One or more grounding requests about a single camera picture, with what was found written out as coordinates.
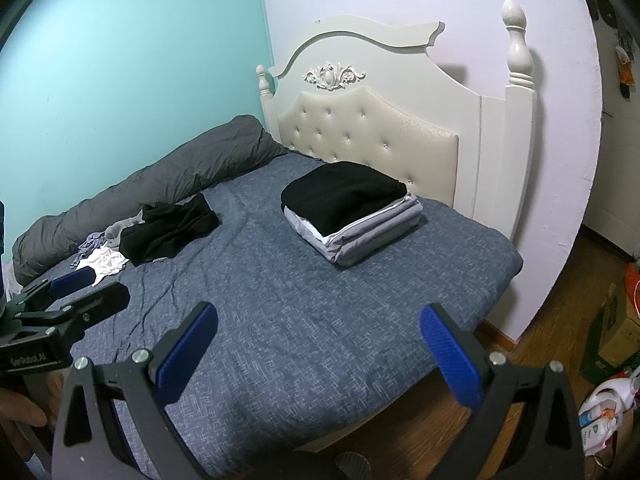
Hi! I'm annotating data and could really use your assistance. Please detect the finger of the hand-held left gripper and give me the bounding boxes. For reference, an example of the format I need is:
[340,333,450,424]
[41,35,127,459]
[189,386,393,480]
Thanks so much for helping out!
[50,266,99,297]
[75,281,131,329]

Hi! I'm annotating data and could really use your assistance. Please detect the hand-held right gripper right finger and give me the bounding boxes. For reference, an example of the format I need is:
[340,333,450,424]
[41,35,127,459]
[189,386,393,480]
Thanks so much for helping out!
[420,304,586,480]

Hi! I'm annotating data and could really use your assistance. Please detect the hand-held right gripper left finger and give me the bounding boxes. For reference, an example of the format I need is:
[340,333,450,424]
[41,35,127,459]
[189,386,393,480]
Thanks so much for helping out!
[50,302,219,480]

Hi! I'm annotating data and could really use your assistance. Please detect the black sweater with white trim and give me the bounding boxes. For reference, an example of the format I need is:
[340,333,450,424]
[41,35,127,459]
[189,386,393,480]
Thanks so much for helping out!
[280,161,408,237]

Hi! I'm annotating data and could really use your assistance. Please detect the person's left hand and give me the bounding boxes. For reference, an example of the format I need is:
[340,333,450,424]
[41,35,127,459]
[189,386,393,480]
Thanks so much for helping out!
[0,389,59,429]

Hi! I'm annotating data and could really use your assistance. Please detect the white garment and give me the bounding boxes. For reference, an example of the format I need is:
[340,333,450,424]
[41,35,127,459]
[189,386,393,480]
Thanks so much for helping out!
[75,247,129,279]

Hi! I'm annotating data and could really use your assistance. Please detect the blue-grey garment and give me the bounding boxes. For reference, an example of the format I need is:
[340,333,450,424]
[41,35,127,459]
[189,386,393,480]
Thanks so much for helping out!
[75,232,108,261]

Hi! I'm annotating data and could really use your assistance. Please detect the grey garment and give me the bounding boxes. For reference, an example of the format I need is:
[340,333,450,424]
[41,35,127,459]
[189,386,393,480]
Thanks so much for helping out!
[105,215,146,242]

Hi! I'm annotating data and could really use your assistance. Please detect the black crumpled garment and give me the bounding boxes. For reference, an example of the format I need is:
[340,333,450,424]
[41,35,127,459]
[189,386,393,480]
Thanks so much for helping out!
[120,192,221,266]

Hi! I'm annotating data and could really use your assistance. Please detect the blue patterned bed cover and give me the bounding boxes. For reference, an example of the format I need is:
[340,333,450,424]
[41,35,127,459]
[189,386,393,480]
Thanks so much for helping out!
[20,152,524,479]

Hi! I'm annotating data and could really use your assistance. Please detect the rolled dark grey duvet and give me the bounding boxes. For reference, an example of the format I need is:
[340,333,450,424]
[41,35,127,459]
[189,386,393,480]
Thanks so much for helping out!
[11,115,289,286]

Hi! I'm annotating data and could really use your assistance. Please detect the folded grey and white bedding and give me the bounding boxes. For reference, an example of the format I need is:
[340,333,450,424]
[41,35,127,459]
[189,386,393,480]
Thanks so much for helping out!
[284,192,424,267]

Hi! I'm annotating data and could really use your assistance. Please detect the green cardboard box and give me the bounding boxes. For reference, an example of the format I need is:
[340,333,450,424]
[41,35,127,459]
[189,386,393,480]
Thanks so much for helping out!
[580,282,640,386]

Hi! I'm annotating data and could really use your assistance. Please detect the white plastic bag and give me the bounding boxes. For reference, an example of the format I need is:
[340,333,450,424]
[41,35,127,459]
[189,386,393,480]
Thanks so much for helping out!
[580,366,640,456]

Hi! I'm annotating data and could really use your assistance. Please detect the orange plastic bag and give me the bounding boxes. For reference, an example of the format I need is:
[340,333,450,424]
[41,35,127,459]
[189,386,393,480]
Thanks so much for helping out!
[624,260,640,322]

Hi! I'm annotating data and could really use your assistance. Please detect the cream tufted headboard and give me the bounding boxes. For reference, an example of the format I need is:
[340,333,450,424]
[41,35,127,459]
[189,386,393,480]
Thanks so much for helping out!
[256,0,539,241]

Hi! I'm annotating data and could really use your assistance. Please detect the dark hanging things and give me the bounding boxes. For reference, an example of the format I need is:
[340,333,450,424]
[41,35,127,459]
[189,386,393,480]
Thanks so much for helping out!
[585,0,637,102]

